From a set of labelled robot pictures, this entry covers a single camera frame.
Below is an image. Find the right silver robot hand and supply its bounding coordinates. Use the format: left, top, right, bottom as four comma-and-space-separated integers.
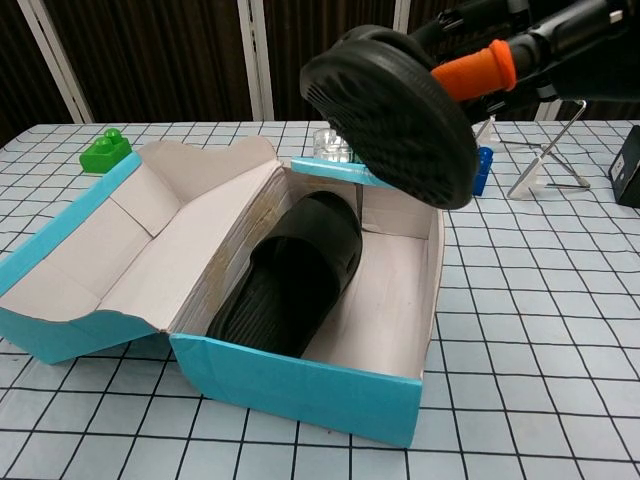
407, 0, 640, 119

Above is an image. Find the black rubber slipper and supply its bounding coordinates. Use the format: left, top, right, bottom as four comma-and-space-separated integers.
299, 24, 480, 210
206, 190, 365, 359

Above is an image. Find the light blue shoe box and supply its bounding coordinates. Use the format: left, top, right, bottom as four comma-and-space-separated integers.
0, 135, 446, 449

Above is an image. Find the small black box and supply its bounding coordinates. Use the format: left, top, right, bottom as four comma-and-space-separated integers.
608, 124, 640, 207

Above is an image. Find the blue toy building block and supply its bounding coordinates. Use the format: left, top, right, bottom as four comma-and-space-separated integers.
469, 147, 495, 197

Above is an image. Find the clear plastic water bottle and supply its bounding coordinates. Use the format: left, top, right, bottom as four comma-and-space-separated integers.
312, 128, 361, 164

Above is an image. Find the white black-grid tablecloth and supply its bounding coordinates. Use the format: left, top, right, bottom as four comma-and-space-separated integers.
0, 119, 640, 480

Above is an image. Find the dark folding partition screen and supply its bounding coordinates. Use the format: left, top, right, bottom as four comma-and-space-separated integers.
0, 0, 640, 124

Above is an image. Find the green toy building block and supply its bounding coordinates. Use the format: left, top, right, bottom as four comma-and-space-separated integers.
78, 128, 134, 176

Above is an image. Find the metal wire stand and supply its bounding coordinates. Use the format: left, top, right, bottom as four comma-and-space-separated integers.
472, 98, 592, 200

